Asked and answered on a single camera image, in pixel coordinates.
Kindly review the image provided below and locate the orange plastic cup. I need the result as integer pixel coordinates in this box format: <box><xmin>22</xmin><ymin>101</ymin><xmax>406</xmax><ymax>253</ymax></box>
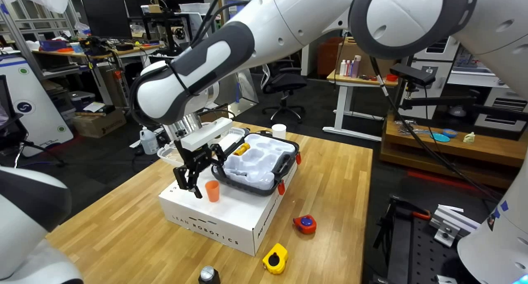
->
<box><xmin>205</xmin><ymin>180</ymin><xmax>220</xmax><ymax>203</ymax></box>

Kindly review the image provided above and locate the wooden bench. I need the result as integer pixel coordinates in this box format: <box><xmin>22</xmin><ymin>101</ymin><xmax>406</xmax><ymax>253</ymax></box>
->
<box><xmin>379</xmin><ymin>114</ymin><xmax>528</xmax><ymax>190</ymax></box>

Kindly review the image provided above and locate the black and silver knob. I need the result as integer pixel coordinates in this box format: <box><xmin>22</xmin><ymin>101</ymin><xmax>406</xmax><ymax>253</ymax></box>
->
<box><xmin>198</xmin><ymin>265</ymin><xmax>221</xmax><ymax>284</ymax></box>

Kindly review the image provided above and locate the large cardboard box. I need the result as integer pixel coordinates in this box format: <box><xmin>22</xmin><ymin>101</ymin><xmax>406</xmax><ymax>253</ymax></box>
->
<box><xmin>337</xmin><ymin>36</ymin><xmax>397</xmax><ymax>77</ymax></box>

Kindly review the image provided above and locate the clear plastic container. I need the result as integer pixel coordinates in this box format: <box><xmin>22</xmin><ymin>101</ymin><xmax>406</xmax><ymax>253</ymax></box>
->
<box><xmin>156</xmin><ymin>127</ymin><xmax>249</xmax><ymax>167</ymax></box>

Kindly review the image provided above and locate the red tape measure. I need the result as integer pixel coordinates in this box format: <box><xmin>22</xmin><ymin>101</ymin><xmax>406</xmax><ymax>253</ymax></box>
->
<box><xmin>293</xmin><ymin>215</ymin><xmax>318</xmax><ymax>235</ymax></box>

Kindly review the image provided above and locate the brown cardboard box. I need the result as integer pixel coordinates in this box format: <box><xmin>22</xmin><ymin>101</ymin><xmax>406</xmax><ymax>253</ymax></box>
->
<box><xmin>73</xmin><ymin>108</ymin><xmax>127</xmax><ymax>139</ymax></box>

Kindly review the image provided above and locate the row of bottles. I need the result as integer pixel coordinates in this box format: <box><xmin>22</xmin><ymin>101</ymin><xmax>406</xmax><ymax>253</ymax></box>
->
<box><xmin>339</xmin><ymin>54</ymin><xmax>363</xmax><ymax>78</ymax></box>

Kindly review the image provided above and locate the white and grey robot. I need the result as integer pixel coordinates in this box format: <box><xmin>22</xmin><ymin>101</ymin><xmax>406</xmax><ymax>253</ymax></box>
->
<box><xmin>0</xmin><ymin>166</ymin><xmax>84</xmax><ymax>284</ymax></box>

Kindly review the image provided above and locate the metal frame shelf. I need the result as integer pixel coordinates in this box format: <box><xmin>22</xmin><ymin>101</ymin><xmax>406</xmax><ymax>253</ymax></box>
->
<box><xmin>0</xmin><ymin>0</ymin><xmax>81</xmax><ymax>80</ymax></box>

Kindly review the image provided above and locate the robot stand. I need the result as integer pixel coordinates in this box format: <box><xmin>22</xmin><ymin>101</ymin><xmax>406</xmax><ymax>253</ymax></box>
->
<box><xmin>371</xmin><ymin>194</ymin><xmax>489</xmax><ymax>284</ymax></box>

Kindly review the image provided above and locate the black clamp with orange handle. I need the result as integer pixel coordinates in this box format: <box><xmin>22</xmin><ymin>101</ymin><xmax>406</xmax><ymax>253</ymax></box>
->
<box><xmin>373</xmin><ymin>195</ymin><xmax>432</xmax><ymax>251</ymax></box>

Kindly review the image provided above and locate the camera on mount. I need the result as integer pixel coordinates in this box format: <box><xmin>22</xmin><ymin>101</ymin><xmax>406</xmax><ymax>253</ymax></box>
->
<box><xmin>389</xmin><ymin>63</ymin><xmax>528</xmax><ymax>122</ymax></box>

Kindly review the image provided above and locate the row of monitors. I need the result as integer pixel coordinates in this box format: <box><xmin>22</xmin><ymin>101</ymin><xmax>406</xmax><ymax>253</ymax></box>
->
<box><xmin>82</xmin><ymin>0</ymin><xmax>156</xmax><ymax>40</ymax></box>

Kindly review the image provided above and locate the white machine with green dots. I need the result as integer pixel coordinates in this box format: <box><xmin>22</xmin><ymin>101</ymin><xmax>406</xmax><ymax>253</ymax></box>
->
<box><xmin>0</xmin><ymin>54</ymin><xmax>75</xmax><ymax>157</ymax></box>

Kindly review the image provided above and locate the cluttered wooden desk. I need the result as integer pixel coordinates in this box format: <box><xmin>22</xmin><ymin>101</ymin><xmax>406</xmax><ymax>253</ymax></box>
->
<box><xmin>32</xmin><ymin>35</ymin><xmax>163</xmax><ymax>107</ymax></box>

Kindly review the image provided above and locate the yellow tape measure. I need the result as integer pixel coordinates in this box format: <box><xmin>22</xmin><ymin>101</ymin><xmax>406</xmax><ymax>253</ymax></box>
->
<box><xmin>262</xmin><ymin>243</ymin><xmax>289</xmax><ymax>275</ymax></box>

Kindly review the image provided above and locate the white table with wooden top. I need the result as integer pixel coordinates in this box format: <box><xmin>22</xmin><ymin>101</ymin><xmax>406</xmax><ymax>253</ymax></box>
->
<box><xmin>323</xmin><ymin>69</ymin><xmax>399</xmax><ymax>142</ymax></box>

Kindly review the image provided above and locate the white cardboard box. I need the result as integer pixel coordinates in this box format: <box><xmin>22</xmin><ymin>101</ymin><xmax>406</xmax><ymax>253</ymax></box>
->
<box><xmin>158</xmin><ymin>158</ymin><xmax>299</xmax><ymax>257</ymax></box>

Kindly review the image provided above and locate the black 3D printer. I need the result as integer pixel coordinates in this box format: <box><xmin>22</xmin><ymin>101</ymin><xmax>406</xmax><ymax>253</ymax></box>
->
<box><xmin>142</xmin><ymin>5</ymin><xmax>187</xmax><ymax>57</ymax></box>

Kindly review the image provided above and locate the aluminium bracket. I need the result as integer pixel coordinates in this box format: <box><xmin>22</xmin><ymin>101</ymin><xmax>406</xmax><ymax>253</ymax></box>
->
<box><xmin>429</xmin><ymin>204</ymin><xmax>481</xmax><ymax>248</ymax></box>

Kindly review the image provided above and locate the clear plastic bottle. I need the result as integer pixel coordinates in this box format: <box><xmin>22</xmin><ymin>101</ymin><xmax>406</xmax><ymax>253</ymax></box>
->
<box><xmin>139</xmin><ymin>126</ymin><xmax>160</xmax><ymax>155</ymax></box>

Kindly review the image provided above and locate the black office chair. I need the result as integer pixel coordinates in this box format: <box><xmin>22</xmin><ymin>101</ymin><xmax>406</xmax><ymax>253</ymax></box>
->
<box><xmin>262</xmin><ymin>60</ymin><xmax>308</xmax><ymax>124</ymax></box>

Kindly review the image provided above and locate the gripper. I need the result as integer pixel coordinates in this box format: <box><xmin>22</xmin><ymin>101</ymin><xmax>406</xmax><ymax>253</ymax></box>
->
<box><xmin>173</xmin><ymin>140</ymin><xmax>229</xmax><ymax>199</ymax></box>

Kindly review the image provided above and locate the black toolbox with white insert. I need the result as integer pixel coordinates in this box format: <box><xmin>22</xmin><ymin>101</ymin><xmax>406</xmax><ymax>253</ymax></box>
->
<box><xmin>211</xmin><ymin>131</ymin><xmax>302</xmax><ymax>197</ymax></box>

